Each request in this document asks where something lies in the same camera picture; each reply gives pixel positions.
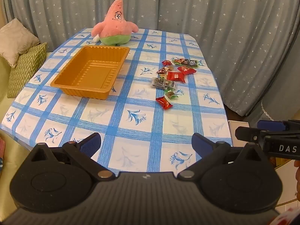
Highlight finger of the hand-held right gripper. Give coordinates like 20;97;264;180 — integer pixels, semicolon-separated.
257;120;300;132
235;126;270;146

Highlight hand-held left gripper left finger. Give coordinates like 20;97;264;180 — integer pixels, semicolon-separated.
29;132;116;181

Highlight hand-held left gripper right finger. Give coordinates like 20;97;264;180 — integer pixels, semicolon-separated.
177;133;264;181

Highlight green candy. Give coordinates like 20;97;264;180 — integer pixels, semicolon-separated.
163;88;185;100

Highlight orange plastic tray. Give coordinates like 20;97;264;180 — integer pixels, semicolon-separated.
50;46;130;100

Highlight clear dark snack packet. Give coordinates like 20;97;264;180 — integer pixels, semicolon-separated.
151;77;177;90

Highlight red gold label snack packet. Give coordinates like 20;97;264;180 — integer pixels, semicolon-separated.
177;66;197;75

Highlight person's right hand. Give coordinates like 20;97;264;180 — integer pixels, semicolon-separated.
294;160;300;202

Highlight white box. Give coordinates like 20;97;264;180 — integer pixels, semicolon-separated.
228;120;250;147

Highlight white lace cloth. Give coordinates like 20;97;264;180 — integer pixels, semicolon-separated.
261;99;275;122

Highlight blue checked tablecloth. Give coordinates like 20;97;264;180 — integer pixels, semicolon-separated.
0;28;233;176

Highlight red white patterned clothing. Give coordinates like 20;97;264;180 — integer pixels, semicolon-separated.
268;206;300;225

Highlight red blue patterned cloth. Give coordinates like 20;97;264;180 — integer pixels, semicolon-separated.
0;138;6;177

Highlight green zigzag pillow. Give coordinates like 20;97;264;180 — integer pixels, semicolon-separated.
7;42;48;98

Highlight light green sofa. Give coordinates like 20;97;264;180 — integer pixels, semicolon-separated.
0;52;57;216

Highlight pink starfish plush toy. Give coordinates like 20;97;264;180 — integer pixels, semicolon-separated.
91;0;139;46

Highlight beige pillow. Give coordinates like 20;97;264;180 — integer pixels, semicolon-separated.
0;18;40;68

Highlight grey blue star curtain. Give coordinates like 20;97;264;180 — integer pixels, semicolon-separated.
0;0;300;122

